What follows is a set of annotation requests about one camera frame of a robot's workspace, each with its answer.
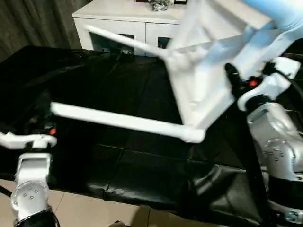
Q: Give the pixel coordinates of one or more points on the white plastic table top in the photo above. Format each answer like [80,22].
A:
[201,82]

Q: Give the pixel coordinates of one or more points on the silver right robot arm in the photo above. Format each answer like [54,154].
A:
[272,132]

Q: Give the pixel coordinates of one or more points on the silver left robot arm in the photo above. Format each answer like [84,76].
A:
[30,184]

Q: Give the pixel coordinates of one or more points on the black work mat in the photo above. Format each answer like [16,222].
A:
[106,94]

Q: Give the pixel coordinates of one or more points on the grey curtain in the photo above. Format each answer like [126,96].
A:
[35,23]

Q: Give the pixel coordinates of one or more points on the black robot foot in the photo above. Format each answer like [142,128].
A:
[117,223]

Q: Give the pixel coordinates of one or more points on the white cabinet with glass doors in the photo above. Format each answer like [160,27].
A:
[113,21]

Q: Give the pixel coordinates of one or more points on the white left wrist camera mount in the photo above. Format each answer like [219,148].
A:
[26,139]

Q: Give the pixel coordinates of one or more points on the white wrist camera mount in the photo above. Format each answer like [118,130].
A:
[272,85]
[26,139]

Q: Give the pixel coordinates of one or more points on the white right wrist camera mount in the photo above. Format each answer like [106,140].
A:
[272,85]

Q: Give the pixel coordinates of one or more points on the black metal stand frame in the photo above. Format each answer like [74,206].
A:
[5,191]

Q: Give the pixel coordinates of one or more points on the dark picture frame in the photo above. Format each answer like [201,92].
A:
[178,1]
[142,1]

